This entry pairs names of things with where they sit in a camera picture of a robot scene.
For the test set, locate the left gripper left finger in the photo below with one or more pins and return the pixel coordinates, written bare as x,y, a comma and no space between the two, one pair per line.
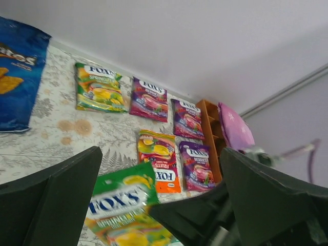
49,207

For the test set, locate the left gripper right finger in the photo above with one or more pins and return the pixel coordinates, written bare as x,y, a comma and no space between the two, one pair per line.
273,208

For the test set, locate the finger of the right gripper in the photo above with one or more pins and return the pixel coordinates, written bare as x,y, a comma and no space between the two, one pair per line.
207,219

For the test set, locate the purple candy bag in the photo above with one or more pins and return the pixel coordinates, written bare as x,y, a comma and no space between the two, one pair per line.
187,120
196,167
148,101

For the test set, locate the orange snack package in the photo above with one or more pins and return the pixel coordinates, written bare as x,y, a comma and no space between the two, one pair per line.
159,150

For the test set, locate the green snack package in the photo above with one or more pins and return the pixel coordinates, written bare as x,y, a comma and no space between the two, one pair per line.
98,89

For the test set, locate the blue Doritos chip bag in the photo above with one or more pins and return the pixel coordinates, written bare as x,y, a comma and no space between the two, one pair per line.
23,58

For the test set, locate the purple star cloth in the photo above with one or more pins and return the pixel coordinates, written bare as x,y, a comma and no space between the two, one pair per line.
235,131

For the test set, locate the wooden compartment tray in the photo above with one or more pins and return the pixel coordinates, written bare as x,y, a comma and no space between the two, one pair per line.
213,136

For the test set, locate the floral table mat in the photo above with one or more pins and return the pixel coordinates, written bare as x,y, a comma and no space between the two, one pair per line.
58,130

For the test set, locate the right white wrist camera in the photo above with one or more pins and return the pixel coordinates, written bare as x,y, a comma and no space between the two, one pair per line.
259,155

